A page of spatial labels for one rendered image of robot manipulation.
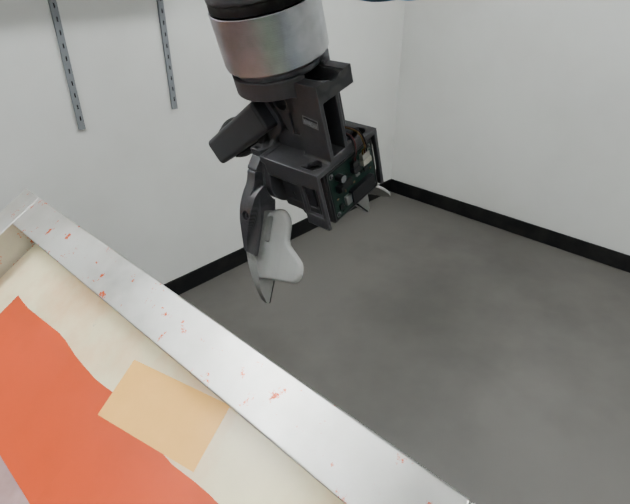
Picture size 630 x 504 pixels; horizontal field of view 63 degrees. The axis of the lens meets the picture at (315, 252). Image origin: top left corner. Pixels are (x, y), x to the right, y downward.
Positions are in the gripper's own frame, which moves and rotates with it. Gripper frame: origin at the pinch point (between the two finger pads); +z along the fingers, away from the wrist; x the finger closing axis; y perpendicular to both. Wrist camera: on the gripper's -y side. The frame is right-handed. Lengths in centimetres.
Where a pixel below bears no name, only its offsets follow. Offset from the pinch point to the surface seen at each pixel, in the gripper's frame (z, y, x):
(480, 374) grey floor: 188, -37, 104
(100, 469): -1.6, 2.9, -26.0
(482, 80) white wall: 135, -133, 277
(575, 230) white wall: 216, -50, 252
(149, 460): -2.2, 5.9, -23.3
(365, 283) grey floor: 194, -127, 127
